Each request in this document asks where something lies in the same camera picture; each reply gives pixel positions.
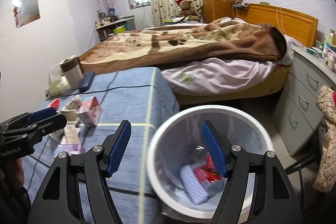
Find wooden bed headboard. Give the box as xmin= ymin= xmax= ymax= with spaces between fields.
xmin=232 ymin=3 xmax=318 ymax=47

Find brown bear pattern blanket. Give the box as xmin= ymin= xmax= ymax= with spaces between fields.
xmin=79 ymin=21 xmax=287 ymax=75

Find white foam fruit net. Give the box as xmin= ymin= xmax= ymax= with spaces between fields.
xmin=180 ymin=165 xmax=209 ymax=205

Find cluttered side desk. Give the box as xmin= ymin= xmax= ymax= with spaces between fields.
xmin=96 ymin=16 xmax=135 ymax=42

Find dark blue glasses case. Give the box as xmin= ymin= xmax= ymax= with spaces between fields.
xmin=78 ymin=71 xmax=95 ymax=93

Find vase with purple branches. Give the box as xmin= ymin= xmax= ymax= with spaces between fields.
xmin=96 ymin=0 xmax=119 ymax=17

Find wall mirror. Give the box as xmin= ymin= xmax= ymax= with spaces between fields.
xmin=12 ymin=0 xmax=41 ymax=28

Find beige brown tumbler cup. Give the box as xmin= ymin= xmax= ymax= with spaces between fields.
xmin=59 ymin=55 xmax=83 ymax=90

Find floral quilted clothes pile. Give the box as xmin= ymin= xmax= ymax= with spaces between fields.
xmin=314 ymin=85 xmax=335 ymax=193

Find paper bag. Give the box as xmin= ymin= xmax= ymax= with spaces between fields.
xmin=61 ymin=95 xmax=82 ymax=122

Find blue checked table cloth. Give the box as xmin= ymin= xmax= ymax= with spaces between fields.
xmin=23 ymin=67 xmax=179 ymax=223

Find teddy bear red hat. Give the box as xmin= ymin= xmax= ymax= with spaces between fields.
xmin=175 ymin=0 xmax=200 ymax=22

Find bottles on nightstand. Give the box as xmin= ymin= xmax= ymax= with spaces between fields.
xmin=306 ymin=28 xmax=336 ymax=72

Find pink bed sheet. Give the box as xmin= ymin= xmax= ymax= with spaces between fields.
xmin=162 ymin=58 xmax=277 ymax=96

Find white trash bin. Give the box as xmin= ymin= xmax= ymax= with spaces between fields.
xmin=147 ymin=105 xmax=273 ymax=223

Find grey drawer nightstand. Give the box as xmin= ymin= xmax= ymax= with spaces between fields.
xmin=271 ymin=47 xmax=335 ymax=156

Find orange red box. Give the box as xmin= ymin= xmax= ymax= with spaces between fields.
xmin=48 ymin=98 xmax=60 ymax=110

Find tissue pack yellow green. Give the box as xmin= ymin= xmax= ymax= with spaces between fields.
xmin=45 ymin=65 xmax=70 ymax=98

